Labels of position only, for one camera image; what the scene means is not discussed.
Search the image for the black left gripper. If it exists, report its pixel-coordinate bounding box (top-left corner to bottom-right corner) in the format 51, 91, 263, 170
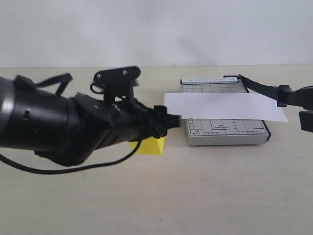
35, 93, 182, 166

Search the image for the yellow cube block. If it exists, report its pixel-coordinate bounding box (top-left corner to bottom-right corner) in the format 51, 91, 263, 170
136, 137, 165, 155

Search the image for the black cutter blade lever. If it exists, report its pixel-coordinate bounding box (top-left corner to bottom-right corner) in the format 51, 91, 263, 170
224, 74, 296, 108

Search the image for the white paper strip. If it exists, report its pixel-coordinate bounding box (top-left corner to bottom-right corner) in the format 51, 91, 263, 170
164, 93, 288, 122

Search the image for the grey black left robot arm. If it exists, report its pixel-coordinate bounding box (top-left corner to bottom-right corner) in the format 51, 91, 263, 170
0, 76, 181, 166

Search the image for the grey paper cutter base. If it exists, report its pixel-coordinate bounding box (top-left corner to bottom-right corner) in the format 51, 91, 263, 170
180, 75, 271, 146

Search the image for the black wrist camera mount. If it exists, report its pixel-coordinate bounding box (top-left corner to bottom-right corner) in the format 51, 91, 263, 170
89, 66, 141, 104

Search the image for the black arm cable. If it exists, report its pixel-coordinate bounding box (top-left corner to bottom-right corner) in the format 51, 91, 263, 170
0, 72, 144, 175

